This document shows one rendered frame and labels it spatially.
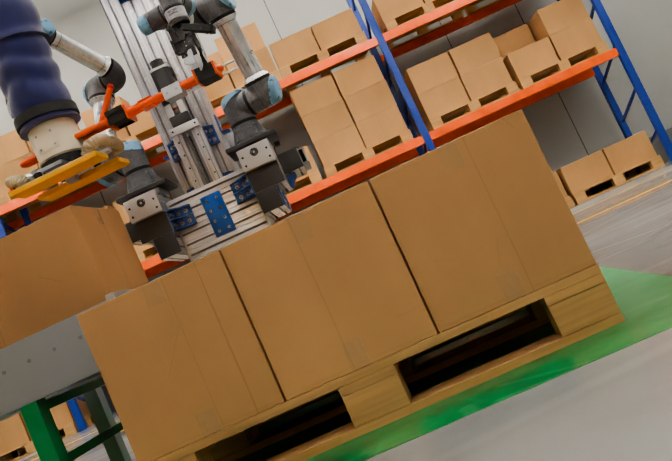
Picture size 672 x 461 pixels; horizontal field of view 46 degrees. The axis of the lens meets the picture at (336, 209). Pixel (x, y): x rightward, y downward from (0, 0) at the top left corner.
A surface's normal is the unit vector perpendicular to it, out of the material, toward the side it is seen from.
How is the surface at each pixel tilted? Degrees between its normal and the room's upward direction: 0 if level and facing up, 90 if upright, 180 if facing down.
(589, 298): 90
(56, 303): 90
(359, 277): 90
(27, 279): 90
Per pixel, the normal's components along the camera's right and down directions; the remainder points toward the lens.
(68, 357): -0.11, -0.04
